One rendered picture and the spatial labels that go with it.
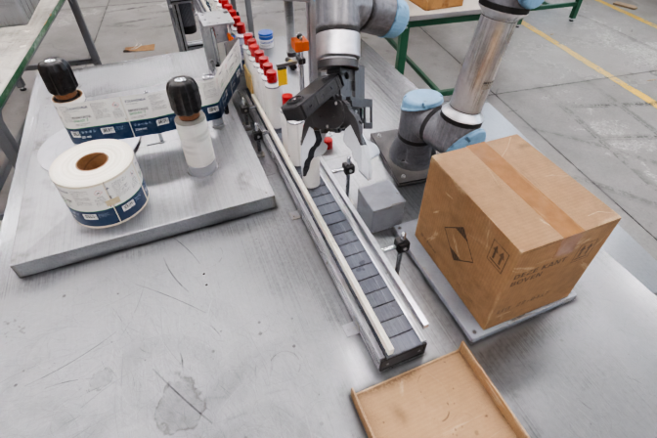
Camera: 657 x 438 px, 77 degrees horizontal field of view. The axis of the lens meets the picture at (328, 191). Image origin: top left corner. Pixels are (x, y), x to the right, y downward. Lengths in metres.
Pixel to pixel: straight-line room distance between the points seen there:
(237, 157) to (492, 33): 0.80
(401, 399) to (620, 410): 0.43
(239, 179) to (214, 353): 0.52
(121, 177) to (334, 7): 0.71
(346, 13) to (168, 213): 0.75
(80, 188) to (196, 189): 0.30
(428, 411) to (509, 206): 0.43
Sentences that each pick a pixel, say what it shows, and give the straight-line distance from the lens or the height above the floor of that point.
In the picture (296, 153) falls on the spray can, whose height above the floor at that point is 0.94.
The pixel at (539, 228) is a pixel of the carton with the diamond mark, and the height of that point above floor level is 1.12.
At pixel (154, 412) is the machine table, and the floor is 0.83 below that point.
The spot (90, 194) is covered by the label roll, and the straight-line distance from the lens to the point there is 1.17.
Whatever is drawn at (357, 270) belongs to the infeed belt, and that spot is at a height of 0.88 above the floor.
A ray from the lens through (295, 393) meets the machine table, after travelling 0.93.
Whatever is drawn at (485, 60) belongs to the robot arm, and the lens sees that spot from 1.11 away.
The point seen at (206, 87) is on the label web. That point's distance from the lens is 1.42.
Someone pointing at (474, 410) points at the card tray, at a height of 0.83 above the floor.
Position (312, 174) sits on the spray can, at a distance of 1.17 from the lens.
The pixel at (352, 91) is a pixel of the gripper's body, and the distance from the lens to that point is 0.74.
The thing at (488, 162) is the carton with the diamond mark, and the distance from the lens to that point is 0.98.
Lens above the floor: 1.69
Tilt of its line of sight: 43 degrees down
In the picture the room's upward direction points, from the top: straight up
